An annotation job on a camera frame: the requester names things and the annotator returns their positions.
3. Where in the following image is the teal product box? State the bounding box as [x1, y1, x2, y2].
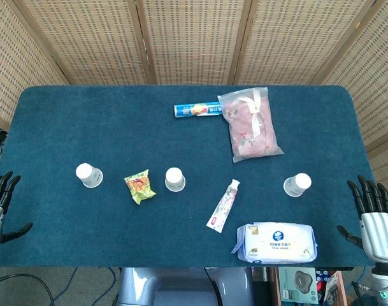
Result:
[278, 266, 319, 305]

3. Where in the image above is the blue floor cable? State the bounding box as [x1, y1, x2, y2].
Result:
[55, 267, 79, 303]

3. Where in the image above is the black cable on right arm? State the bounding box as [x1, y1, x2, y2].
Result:
[351, 280, 375, 297]

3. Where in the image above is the pink cloth in plastic bag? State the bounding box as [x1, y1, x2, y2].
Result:
[217, 87, 285, 163]

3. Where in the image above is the green snack packet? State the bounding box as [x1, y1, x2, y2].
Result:
[123, 169, 157, 205]

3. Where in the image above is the white paper cup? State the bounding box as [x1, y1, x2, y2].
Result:
[75, 163, 104, 189]
[283, 173, 312, 198]
[164, 167, 186, 193]

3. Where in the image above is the blue felt table cover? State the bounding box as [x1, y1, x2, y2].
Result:
[0, 84, 381, 268]

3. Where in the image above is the blue snack tube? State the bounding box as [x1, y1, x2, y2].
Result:
[173, 101, 225, 119]

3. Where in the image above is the floral toothpaste tube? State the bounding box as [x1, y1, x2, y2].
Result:
[206, 178, 241, 235]

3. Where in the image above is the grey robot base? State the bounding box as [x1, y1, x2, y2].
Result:
[117, 266, 255, 306]

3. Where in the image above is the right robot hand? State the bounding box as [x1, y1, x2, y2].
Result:
[336, 174, 388, 264]

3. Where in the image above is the bamboo folding screen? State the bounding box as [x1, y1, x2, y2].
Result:
[0, 0, 388, 200]

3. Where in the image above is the white wet wipes pack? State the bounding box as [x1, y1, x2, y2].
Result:
[231, 221, 319, 265]

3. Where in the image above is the black floor cable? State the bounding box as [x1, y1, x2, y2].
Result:
[0, 273, 55, 306]

